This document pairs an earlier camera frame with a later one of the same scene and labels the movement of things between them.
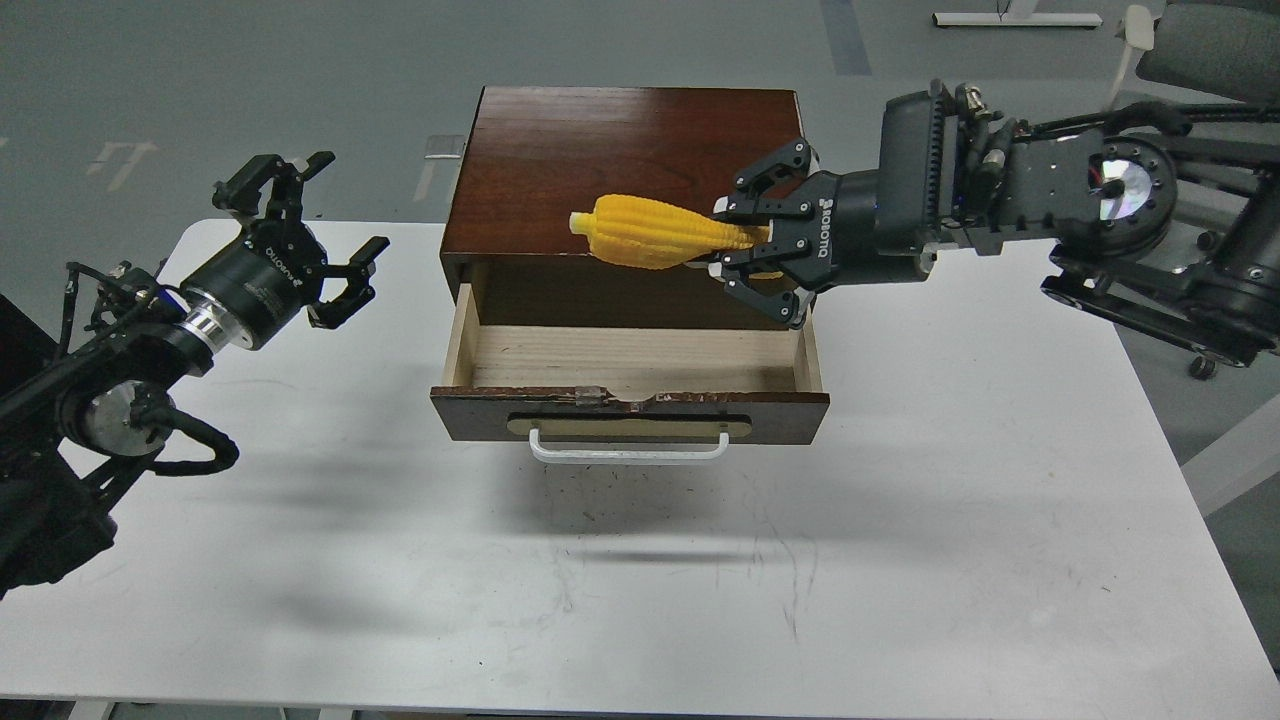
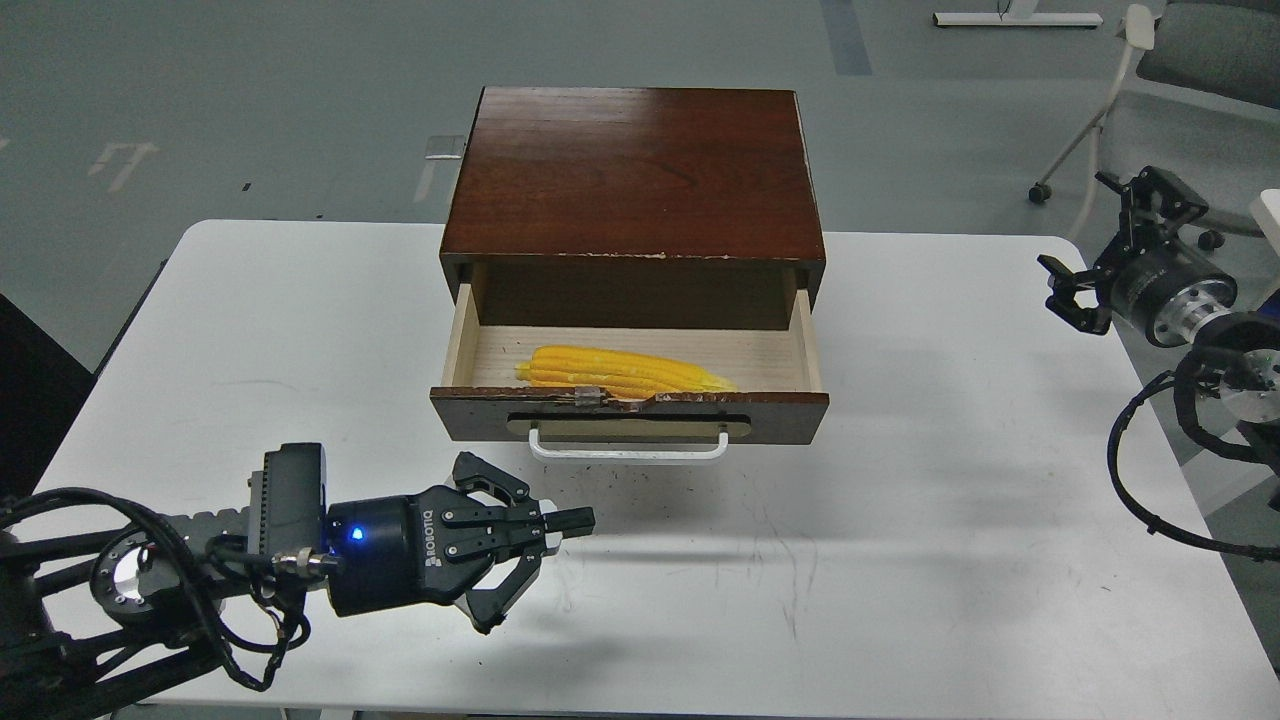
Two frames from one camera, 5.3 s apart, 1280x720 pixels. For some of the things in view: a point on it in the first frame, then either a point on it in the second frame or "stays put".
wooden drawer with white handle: (613, 392) stays put
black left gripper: (839, 212) → (388, 553)
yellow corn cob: (644, 232) → (619, 374)
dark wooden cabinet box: (538, 154) stays put
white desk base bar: (1018, 19) stays put
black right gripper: (276, 267) → (1156, 281)
